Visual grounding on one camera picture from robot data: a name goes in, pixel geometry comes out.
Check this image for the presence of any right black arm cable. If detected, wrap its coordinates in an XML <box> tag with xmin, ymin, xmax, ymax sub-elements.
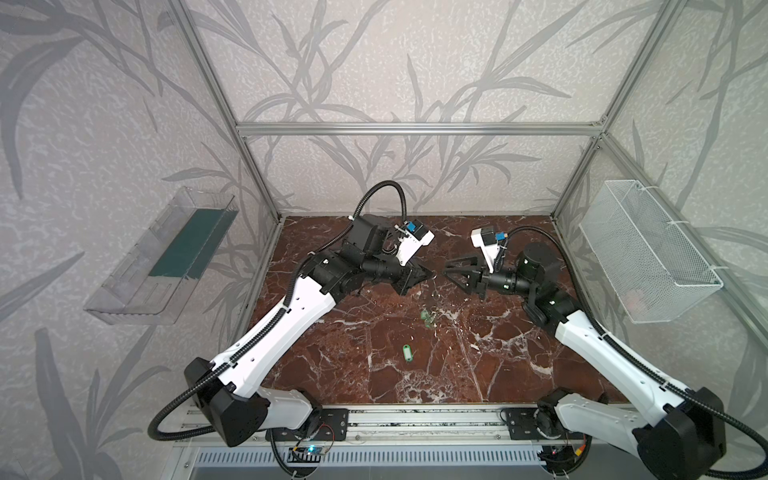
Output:
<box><xmin>500</xmin><ymin>225</ymin><xmax>768</xmax><ymax>480</ymax></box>

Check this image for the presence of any white wire mesh basket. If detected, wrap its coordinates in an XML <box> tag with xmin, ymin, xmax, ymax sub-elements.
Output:
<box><xmin>580</xmin><ymin>180</ymin><xmax>723</xmax><ymax>324</ymax></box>

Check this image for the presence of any clear plastic wall bin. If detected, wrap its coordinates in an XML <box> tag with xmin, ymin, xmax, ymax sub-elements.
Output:
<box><xmin>84</xmin><ymin>187</ymin><xmax>239</xmax><ymax>326</ymax></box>

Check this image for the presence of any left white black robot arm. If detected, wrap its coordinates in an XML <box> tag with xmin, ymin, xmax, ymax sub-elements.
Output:
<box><xmin>185</xmin><ymin>215</ymin><xmax>434</xmax><ymax>447</ymax></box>

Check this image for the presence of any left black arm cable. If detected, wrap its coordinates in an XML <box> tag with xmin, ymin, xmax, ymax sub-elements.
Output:
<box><xmin>146</xmin><ymin>179</ymin><xmax>409</xmax><ymax>443</ymax></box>

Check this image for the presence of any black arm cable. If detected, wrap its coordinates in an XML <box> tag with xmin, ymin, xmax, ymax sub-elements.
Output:
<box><xmin>146</xmin><ymin>179</ymin><xmax>409</xmax><ymax>443</ymax></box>
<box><xmin>500</xmin><ymin>225</ymin><xmax>768</xmax><ymax>480</ymax></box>

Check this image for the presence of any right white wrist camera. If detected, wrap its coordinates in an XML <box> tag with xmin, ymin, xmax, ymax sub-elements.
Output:
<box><xmin>470</xmin><ymin>226</ymin><xmax>507</xmax><ymax>273</ymax></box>

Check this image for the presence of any green circuit board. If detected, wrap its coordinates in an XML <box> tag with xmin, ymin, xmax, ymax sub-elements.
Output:
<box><xmin>289</xmin><ymin>444</ymin><xmax>332</xmax><ymax>463</ymax></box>

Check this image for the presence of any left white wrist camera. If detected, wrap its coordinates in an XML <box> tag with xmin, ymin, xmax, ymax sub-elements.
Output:
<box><xmin>394</xmin><ymin>220</ymin><xmax>434</xmax><ymax>266</ymax></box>

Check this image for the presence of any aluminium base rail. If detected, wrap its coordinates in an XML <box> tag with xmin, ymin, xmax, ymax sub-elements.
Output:
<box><xmin>173</xmin><ymin>403</ymin><xmax>679</xmax><ymax>448</ymax></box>

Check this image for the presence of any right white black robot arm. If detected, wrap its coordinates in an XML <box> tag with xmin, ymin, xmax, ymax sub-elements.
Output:
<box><xmin>443</xmin><ymin>242</ymin><xmax>726</xmax><ymax>479</ymax></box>

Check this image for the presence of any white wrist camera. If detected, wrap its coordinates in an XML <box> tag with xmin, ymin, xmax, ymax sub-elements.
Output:
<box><xmin>394</xmin><ymin>220</ymin><xmax>434</xmax><ymax>266</ymax></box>
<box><xmin>470</xmin><ymin>226</ymin><xmax>507</xmax><ymax>273</ymax></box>

